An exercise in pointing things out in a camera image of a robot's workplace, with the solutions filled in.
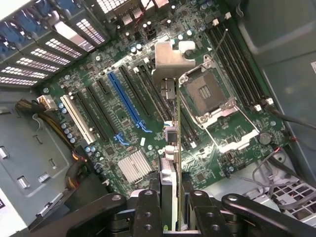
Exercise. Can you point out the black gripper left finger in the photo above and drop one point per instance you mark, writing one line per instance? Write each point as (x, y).
(145, 217)

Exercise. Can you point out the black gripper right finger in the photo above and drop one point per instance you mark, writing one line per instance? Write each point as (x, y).
(205, 217)

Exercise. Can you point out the silver finned heatsink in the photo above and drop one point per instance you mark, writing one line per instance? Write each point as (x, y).
(134, 166)

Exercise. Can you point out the round coin cell battery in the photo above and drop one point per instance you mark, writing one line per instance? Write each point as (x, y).
(264, 138)

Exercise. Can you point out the open metal socket cover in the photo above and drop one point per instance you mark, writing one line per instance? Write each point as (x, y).
(219, 116)

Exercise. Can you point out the silver perforated disk bay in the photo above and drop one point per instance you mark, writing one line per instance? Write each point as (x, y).
(308, 209)

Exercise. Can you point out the white expansion slot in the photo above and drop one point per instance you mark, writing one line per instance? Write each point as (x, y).
(77, 119)

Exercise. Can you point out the blue expansion slot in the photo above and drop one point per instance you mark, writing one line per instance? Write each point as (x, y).
(123, 98)

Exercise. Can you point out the CPU socket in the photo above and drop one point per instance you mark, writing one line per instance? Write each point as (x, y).
(205, 89)

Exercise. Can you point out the grey power supply unit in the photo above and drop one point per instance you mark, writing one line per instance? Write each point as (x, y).
(24, 153)

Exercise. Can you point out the white power connector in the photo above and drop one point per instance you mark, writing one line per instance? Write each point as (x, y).
(47, 102)

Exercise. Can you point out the green motherboard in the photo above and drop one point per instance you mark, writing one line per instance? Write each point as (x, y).
(81, 74)

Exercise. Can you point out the thin socket locking lever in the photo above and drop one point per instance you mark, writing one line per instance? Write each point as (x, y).
(219, 43)

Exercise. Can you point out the open black PC case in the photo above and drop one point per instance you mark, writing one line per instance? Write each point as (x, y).
(284, 29)

